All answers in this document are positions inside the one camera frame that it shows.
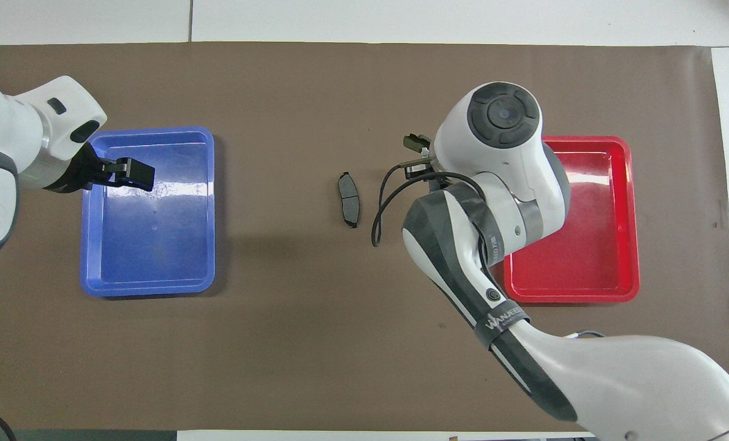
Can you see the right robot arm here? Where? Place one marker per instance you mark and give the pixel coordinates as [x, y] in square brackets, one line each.
[493, 177]

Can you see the blue plastic tray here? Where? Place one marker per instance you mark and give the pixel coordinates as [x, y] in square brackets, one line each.
[150, 239]

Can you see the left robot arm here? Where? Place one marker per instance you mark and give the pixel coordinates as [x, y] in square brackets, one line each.
[3, 128]

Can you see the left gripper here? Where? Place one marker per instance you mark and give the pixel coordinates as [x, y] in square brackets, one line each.
[81, 174]

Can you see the red plastic tray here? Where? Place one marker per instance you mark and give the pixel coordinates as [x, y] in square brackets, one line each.
[597, 233]

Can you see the dark grey brake pad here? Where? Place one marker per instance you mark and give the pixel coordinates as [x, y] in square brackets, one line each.
[348, 199]

